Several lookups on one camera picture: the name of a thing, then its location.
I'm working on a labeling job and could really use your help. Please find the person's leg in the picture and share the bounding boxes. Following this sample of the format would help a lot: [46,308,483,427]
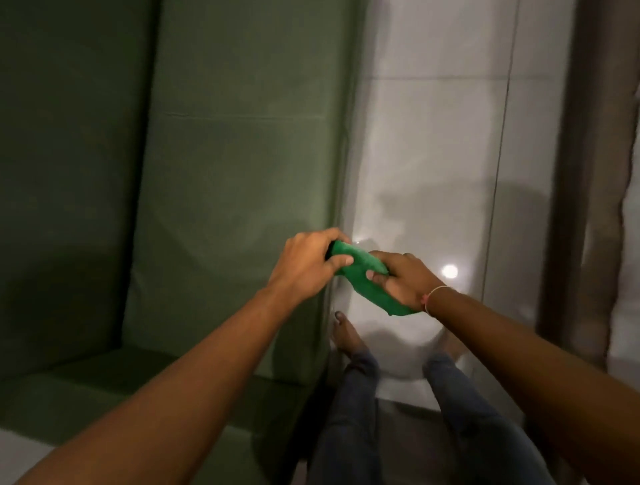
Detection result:
[423,334,553,485]
[306,312,383,485]

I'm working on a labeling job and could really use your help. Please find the person's left leg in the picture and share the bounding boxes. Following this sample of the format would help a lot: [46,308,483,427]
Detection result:
[306,312,383,485]

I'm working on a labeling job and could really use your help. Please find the person's left hand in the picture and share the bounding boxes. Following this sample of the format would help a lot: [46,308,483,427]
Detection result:
[265,228,355,306]

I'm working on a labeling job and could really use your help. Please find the brown curtain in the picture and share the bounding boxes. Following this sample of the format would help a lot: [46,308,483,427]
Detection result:
[536,0,640,370]

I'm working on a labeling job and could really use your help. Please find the person's right forearm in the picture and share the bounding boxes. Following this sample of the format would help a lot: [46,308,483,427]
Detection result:
[425,288,640,485]

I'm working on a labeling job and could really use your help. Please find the person's left forearm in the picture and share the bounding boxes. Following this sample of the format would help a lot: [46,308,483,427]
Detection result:
[15,286,296,485]

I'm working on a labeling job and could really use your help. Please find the thin wrist bracelet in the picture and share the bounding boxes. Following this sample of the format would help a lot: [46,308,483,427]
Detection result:
[423,285,453,317]

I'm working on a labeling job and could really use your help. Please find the green cleaning cloth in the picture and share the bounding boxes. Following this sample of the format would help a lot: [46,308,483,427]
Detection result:
[326,240,418,317]

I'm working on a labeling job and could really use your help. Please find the green sofa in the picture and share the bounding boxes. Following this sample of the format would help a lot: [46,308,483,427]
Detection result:
[0,0,371,485]

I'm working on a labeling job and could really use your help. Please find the person's right leg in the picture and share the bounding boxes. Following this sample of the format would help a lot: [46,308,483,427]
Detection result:
[423,334,553,485]

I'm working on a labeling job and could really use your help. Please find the person's right hand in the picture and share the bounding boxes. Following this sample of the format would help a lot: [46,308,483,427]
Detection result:
[365,251,446,312]

